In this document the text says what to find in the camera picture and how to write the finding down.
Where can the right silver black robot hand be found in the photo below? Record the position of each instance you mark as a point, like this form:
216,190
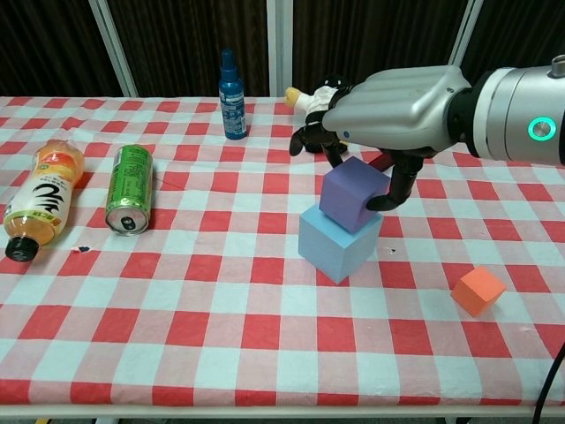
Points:
397,110

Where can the medium purple cube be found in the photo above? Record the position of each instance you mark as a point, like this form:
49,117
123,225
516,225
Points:
348,190

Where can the small orange cube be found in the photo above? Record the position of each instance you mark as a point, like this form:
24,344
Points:
474,291

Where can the dark red folded fan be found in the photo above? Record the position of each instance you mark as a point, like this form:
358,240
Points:
378,161

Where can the dark brown curtain panel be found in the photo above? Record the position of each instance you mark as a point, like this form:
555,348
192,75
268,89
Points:
48,44
375,35
521,31
190,40

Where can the black haired plush doll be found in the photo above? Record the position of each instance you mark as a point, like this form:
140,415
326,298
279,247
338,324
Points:
309,99

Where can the large light blue cube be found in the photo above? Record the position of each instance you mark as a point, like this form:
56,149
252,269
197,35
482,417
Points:
326,247

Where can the blue spray bottle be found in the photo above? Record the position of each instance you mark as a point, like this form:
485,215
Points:
233,110

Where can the red white checkered tablecloth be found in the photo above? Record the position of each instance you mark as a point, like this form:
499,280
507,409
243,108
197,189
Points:
220,309

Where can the green drink can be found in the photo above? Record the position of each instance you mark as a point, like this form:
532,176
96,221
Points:
130,185

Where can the orange drink plastic bottle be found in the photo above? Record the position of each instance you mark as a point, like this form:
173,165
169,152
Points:
44,194

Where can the white aluminium partition post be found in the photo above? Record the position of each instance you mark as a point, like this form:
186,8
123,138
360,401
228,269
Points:
465,31
115,48
279,44

